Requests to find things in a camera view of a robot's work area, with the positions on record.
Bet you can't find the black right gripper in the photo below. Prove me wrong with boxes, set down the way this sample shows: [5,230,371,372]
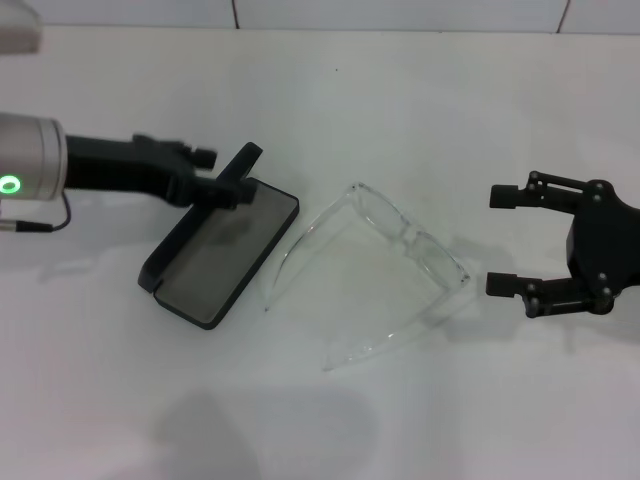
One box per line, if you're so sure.
[485,170,640,319]

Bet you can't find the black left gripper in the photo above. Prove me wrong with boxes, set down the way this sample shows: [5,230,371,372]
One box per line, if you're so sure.
[64,132,256,209]

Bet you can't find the black glasses case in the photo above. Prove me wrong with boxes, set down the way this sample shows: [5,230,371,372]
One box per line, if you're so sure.
[137,142,300,330]

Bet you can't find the clear white glasses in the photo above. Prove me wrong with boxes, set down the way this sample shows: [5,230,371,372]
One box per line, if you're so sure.
[263,181,472,372]

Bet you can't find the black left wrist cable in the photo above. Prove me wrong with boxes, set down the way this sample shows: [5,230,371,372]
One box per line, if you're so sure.
[0,194,72,234]

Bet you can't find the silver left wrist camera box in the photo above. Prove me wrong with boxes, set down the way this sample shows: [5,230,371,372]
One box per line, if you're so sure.
[0,0,44,54]

